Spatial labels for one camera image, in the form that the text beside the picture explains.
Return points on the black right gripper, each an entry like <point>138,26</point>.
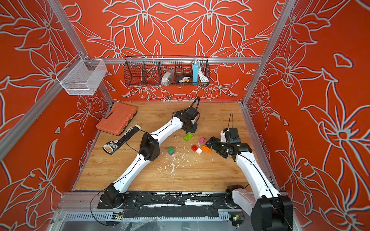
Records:
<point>215,147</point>

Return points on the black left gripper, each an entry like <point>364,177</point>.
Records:
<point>193,130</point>

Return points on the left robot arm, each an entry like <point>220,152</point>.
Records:
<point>149,151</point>

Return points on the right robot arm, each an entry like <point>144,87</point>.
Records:
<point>267,208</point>

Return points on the orange lego brick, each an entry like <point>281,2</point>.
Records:
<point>206,149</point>

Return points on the red lego brick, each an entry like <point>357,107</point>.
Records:
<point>194,148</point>

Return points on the lime green long lego brick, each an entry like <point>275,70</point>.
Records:
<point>188,137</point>

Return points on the black item in basket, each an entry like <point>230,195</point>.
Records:
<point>184,79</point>

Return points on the grey packet in basket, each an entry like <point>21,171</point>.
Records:
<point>168,78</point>

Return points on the orange tool case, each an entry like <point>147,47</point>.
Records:
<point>117,119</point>

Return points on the black handheld tool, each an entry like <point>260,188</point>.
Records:
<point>112,146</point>

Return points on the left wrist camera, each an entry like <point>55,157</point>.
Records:
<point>193,114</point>

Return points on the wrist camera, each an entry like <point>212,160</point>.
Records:
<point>230,136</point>
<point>193,114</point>

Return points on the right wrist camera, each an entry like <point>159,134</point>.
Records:
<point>230,136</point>

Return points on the black wire basket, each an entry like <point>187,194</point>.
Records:
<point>148,71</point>

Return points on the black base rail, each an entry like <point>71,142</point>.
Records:
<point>172,204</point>

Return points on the white wire basket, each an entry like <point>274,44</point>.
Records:
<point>83,77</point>

